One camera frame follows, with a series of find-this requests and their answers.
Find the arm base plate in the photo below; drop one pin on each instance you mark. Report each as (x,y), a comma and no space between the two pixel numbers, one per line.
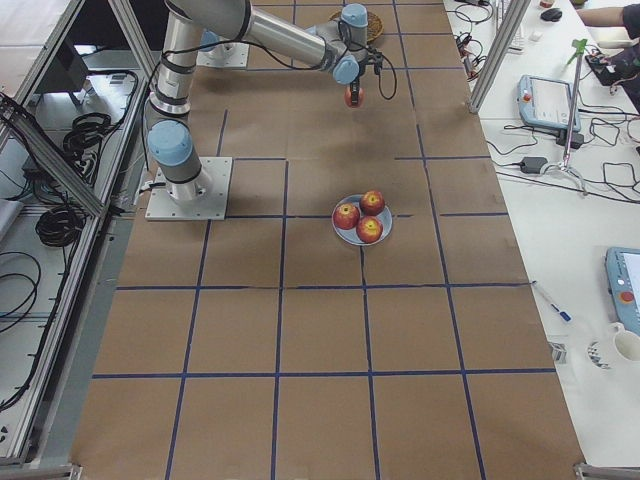
(238,61)
(204,198)

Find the aluminium frame post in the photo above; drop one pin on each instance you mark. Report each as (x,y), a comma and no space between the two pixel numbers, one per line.
(486,77)

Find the red yellow apple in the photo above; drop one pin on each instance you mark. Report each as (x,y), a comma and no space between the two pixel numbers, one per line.
(354,97)

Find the blue white pen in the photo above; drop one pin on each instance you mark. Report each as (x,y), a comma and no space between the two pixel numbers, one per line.
(562,313)

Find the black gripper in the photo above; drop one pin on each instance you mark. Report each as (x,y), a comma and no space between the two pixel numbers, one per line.
(354,83)

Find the white keyboard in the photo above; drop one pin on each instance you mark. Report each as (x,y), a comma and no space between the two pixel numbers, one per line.
(508,18)

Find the blue teach pendant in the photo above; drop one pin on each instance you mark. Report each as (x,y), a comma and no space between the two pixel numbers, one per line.
(544,103)

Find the white mug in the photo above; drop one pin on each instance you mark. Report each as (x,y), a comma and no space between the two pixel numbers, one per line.
(618,348)

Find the red apple on plate left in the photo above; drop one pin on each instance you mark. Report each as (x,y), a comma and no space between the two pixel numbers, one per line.
(346,216)

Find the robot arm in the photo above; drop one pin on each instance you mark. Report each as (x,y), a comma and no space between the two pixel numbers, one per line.
(213,49)
(339,47)

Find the woven wicker basket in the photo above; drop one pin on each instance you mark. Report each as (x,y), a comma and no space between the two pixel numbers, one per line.
(375,27)

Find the red apple on plate back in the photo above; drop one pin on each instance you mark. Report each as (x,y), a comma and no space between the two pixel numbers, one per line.
(372,203)

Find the red apple on plate front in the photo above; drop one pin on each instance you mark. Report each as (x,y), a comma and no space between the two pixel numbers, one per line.
(369,229)

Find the red apple on plate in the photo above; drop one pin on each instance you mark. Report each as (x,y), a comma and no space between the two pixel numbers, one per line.
(346,216)
(369,229)
(372,203)

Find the light blue plate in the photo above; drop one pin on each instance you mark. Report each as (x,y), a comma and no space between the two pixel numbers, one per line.
(349,236)

